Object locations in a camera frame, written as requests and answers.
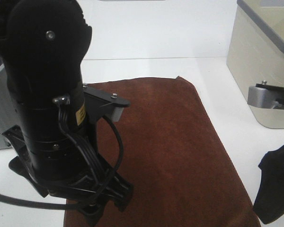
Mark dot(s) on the brown towel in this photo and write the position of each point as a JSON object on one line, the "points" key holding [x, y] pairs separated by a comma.
{"points": [[180, 170]]}

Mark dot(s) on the beige plastic bin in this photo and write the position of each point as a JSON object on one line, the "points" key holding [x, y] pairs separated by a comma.
{"points": [[256, 52]]}

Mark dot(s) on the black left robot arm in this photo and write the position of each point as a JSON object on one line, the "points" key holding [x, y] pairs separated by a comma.
{"points": [[42, 45]]}

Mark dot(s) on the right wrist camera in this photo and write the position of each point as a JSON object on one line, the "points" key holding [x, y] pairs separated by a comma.
{"points": [[266, 96]]}

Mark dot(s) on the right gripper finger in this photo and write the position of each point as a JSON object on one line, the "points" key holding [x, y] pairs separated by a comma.
{"points": [[269, 202]]}

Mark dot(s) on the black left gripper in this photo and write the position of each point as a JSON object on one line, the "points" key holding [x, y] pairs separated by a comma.
{"points": [[70, 166]]}

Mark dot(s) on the grey perforated laundry basket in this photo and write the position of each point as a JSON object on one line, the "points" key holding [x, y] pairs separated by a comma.
{"points": [[7, 114]]}

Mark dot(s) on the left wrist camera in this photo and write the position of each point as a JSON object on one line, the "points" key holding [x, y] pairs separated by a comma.
{"points": [[99, 103]]}

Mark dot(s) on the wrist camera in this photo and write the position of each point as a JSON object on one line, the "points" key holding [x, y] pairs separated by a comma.
{"points": [[99, 103], [266, 96]]}

